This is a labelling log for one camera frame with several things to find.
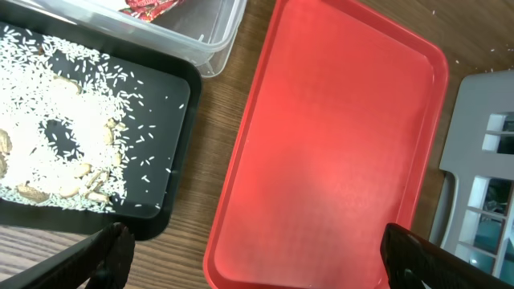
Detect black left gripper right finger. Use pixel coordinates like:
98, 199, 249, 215
380, 223, 512, 289

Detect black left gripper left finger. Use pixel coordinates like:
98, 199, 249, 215
1, 222, 135, 289

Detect red snack wrapper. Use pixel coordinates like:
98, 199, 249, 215
120, 0, 184, 22

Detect grey dishwasher rack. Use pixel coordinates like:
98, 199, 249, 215
429, 70, 513, 284

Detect black food waste tray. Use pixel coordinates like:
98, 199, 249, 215
1, 1, 202, 241

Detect clear plastic waste bin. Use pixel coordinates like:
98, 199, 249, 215
13, 0, 247, 78

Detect food scraps rice and nuts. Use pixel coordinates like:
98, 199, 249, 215
0, 23, 186, 214

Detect red serving tray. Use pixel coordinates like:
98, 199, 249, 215
203, 0, 449, 289

